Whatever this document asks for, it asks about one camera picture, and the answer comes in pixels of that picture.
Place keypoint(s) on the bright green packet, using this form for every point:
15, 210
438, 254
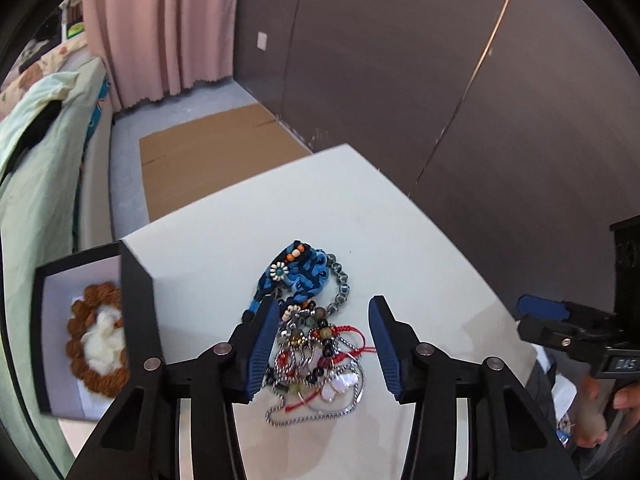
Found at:
76, 30

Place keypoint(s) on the floral pillow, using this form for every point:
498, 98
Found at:
45, 67

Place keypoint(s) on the light green quilt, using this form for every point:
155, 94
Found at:
30, 120

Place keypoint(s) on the pale pink stone pendant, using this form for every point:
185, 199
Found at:
342, 385

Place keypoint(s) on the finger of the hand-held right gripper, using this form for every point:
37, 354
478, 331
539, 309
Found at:
542, 306
560, 335

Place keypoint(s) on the green bedsheet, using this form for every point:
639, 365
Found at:
35, 240

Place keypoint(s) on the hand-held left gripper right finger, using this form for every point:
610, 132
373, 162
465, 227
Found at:
385, 350

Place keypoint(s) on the person's right hand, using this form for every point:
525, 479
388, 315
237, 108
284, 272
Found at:
590, 415

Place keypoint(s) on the white fluffy tassel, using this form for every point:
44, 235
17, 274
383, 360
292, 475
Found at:
102, 342

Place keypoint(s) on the black cloth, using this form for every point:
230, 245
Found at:
42, 120

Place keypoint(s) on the bed mattress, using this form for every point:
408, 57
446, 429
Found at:
97, 185

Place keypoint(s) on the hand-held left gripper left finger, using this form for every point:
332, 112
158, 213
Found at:
262, 350

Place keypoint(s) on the pink curtain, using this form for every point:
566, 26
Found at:
160, 30

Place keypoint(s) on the white wall socket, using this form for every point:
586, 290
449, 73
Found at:
262, 40

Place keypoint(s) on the flat brown cardboard sheet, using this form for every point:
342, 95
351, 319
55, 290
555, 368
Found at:
210, 165

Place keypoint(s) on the black jewelry box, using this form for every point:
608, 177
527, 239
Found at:
137, 300

